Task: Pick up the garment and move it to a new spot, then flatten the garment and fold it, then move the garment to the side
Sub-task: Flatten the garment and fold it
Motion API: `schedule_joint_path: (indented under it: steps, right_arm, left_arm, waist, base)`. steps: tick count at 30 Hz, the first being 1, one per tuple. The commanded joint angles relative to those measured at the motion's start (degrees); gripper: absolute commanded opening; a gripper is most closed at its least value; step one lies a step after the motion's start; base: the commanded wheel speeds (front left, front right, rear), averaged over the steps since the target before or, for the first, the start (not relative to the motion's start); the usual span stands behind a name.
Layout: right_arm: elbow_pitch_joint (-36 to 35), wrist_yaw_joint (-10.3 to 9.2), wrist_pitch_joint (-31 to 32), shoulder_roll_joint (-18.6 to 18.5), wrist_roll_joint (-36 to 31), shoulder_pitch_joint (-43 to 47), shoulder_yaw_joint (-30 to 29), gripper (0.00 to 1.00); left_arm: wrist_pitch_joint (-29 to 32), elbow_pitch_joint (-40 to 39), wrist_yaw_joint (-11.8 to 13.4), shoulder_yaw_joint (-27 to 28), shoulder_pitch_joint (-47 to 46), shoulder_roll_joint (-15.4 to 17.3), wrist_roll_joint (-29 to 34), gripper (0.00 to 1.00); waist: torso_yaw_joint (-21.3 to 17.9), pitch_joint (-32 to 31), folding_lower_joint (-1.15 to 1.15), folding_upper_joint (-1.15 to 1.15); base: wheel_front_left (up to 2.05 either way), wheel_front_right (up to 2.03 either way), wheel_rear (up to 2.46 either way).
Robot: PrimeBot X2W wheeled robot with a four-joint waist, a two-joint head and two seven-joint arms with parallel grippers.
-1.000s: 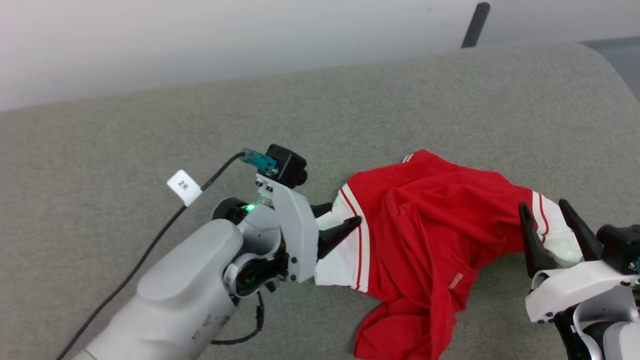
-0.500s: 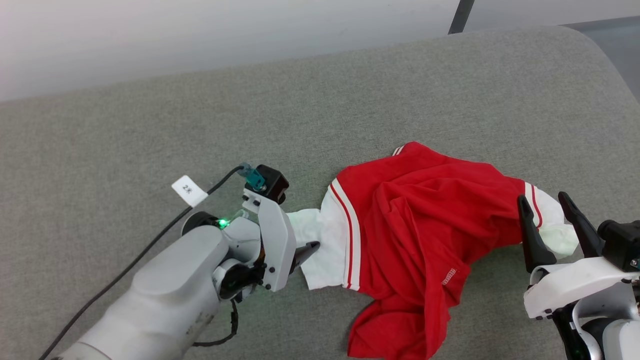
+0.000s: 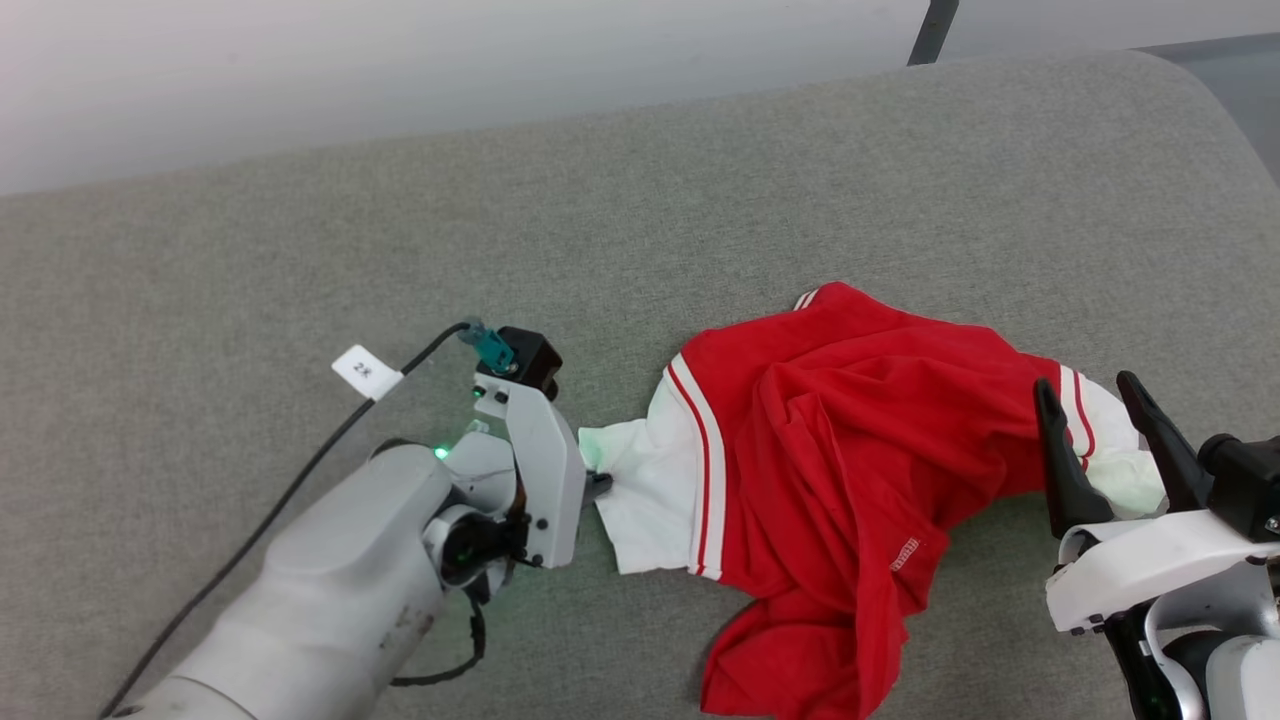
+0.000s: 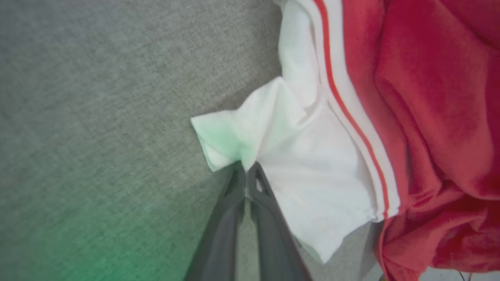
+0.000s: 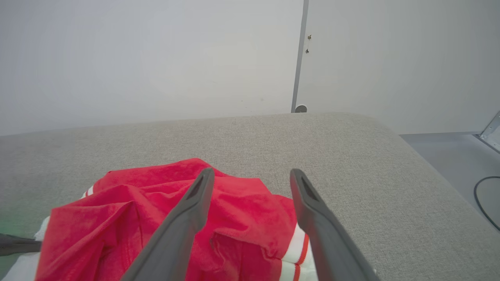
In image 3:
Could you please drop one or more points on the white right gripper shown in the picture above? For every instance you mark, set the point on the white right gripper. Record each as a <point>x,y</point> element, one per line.
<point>1140,565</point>

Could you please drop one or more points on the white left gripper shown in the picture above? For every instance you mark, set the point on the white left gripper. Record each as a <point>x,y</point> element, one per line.
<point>550,470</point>

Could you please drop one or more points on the red white jersey shirt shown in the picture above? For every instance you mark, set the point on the red white jersey shirt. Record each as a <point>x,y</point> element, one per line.
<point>850,420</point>

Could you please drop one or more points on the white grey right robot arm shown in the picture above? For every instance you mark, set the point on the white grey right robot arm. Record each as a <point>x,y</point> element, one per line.
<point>1230,670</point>

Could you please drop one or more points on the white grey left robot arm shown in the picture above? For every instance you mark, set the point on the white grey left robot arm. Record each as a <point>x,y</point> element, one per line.
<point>330,580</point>

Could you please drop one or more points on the grey fabric sofa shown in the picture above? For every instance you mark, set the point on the grey fabric sofa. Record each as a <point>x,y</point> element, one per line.
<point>700,200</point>

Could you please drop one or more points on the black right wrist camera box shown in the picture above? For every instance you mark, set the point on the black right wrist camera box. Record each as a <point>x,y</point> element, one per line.
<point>1245,485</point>

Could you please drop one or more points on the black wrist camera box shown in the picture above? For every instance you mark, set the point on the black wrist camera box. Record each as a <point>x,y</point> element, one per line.
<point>530,362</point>
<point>1245,485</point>

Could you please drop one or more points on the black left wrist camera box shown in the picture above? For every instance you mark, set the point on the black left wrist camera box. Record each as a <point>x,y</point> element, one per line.
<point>530,362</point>

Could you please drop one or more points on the dark grey metal post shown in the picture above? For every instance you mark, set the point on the dark grey metal post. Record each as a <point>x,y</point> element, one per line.
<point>932,30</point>

